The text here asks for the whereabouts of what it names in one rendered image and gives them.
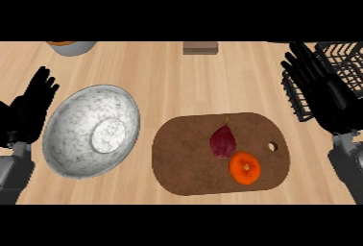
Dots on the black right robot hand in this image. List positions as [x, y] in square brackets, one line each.
[326, 96]

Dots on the orange round fruit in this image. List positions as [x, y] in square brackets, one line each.
[245, 167]

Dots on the brown wooden block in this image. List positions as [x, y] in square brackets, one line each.
[199, 48]

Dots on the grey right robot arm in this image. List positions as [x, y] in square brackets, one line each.
[347, 160]

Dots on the dark red pear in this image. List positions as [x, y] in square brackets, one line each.
[223, 142]

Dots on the white marble bowl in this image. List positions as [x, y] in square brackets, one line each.
[90, 131]

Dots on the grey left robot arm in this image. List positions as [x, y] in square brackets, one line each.
[13, 173]

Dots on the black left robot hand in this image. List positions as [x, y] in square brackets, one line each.
[28, 105]

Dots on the brown wooden cutting board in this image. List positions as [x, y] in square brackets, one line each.
[208, 166]

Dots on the grey pot with orange content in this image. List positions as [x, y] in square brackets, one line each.
[71, 47]

